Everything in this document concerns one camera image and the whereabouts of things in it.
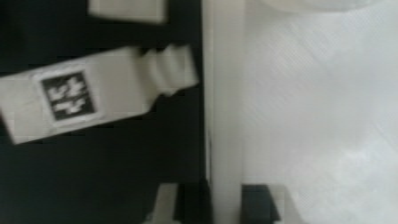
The white table leg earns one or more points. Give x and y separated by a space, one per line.
130 10
91 91

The white table leg centre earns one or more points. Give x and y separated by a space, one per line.
91 91

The white table leg far left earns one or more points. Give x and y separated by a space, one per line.
130 10

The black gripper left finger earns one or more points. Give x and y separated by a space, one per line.
182 205

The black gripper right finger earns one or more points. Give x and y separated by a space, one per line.
267 205

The white square tabletop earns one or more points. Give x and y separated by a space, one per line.
301 91

